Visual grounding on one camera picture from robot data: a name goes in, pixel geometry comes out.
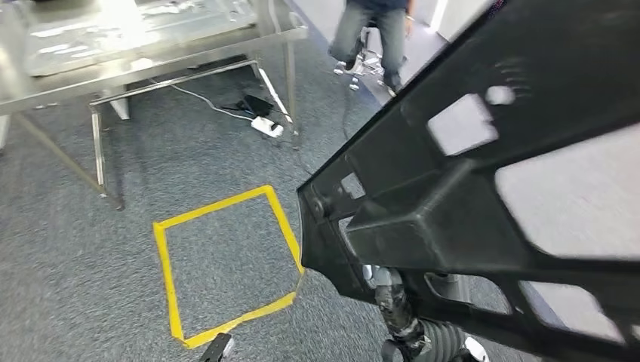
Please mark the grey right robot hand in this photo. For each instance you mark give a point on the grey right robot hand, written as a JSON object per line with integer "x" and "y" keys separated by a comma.
{"x": 400, "y": 315}

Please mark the long black plastic part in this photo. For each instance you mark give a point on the long black plastic part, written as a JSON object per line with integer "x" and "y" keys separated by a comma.
{"x": 425, "y": 225}

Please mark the stainless steel workbench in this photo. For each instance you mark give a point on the stainless steel workbench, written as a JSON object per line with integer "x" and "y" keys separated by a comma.
{"x": 150, "y": 64}

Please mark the white power strip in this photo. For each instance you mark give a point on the white power strip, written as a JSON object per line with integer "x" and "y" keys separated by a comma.
{"x": 267, "y": 127}

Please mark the black power adapter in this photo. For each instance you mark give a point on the black power adapter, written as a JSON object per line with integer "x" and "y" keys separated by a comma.
{"x": 257, "y": 105}

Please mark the office chair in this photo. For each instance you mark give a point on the office chair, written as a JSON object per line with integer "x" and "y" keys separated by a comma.
{"x": 367, "y": 62}

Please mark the person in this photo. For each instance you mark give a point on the person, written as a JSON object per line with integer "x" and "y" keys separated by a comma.
{"x": 350, "y": 30}

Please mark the stamped sheet metal panel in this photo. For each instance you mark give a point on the stamped sheet metal panel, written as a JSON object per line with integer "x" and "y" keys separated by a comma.
{"x": 125, "y": 30}

